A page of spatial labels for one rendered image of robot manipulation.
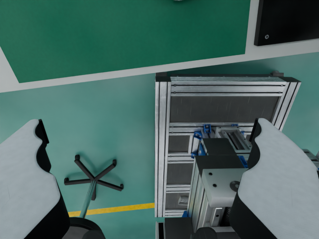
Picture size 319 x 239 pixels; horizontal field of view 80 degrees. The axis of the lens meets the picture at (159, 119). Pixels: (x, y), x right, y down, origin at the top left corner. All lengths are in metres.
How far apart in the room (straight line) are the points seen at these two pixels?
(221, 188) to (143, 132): 1.11
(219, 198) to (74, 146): 1.41
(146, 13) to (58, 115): 1.22
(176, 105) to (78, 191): 1.35
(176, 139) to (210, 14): 0.94
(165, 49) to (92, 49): 0.18
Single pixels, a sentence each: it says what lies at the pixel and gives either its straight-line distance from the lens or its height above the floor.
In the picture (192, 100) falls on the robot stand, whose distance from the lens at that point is 1.19.
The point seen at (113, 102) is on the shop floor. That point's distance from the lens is 1.42.
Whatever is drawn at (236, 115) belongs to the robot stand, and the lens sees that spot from 1.33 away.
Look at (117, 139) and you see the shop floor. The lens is 1.59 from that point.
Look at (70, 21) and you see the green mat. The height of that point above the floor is 0.75.
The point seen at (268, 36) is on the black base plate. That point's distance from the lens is 0.57.
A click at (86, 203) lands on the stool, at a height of 0.30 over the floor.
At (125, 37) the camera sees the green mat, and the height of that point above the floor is 0.75.
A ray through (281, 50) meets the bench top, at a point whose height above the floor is 0.75.
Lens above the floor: 1.26
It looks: 60 degrees down
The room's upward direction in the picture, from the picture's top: 176 degrees clockwise
